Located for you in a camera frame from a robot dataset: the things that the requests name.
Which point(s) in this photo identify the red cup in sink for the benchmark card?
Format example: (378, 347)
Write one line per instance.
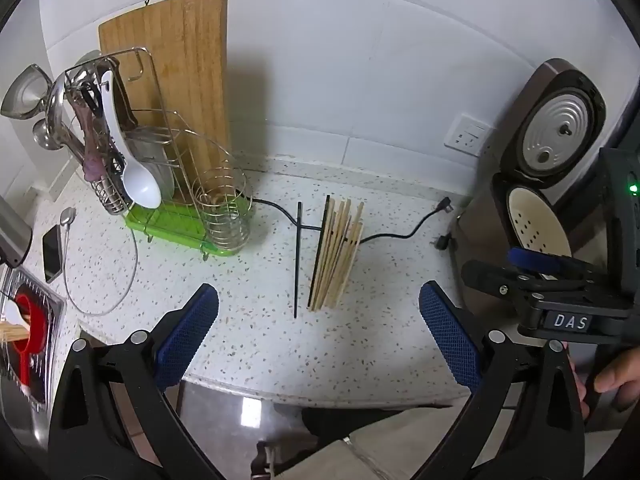
(37, 332)

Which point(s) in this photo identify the stainless steel plate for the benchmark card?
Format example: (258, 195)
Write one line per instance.
(155, 157)

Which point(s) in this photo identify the dark metal chopstick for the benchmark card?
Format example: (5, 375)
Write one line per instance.
(320, 247)
(297, 270)

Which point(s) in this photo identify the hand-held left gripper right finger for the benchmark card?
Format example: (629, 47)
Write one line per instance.
(447, 330)

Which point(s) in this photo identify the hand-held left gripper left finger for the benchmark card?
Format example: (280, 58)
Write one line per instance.
(192, 325)

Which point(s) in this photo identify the person's right hand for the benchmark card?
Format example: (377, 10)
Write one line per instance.
(617, 377)

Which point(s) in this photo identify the bamboo cutting board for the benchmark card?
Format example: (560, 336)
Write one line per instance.
(190, 60)

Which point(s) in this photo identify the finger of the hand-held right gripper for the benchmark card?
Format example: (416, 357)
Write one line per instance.
(492, 280)
(535, 259)

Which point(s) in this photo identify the stainless steel spoon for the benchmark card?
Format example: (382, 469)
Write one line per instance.
(44, 135)

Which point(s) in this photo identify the glass pot lid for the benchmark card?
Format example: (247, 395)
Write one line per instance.
(67, 216)

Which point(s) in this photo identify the green drip tray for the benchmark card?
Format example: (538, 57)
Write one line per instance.
(165, 222)

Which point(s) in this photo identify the white wall socket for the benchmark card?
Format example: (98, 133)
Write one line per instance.
(467, 132)

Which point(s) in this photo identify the brown rice cooker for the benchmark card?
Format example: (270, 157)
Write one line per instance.
(560, 125)

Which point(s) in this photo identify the black smartphone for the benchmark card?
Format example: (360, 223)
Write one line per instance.
(51, 255)

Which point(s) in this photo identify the white rice spoon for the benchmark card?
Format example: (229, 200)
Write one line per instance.
(142, 185)

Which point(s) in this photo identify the pile of bamboo chopsticks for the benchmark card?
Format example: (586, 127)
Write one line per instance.
(335, 260)

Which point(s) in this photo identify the stainless steel ladle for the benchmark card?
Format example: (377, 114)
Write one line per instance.
(25, 92)

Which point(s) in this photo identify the purple silicone utensil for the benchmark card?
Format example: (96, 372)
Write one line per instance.
(91, 150)

